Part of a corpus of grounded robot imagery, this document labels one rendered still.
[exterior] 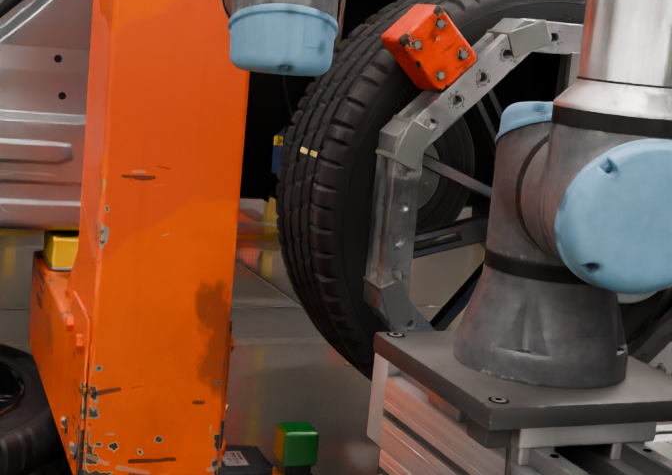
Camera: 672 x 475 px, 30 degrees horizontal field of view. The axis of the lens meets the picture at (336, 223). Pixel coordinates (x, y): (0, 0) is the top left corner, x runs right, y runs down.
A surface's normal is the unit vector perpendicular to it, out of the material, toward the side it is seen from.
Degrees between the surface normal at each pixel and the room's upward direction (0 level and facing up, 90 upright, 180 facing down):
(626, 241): 97
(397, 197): 90
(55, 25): 90
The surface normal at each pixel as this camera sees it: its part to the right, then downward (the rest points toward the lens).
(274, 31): -0.15, 0.19
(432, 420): -0.92, -0.02
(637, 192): 0.13, 0.30
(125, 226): 0.32, 0.18
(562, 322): 0.08, -0.13
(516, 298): -0.52, -0.22
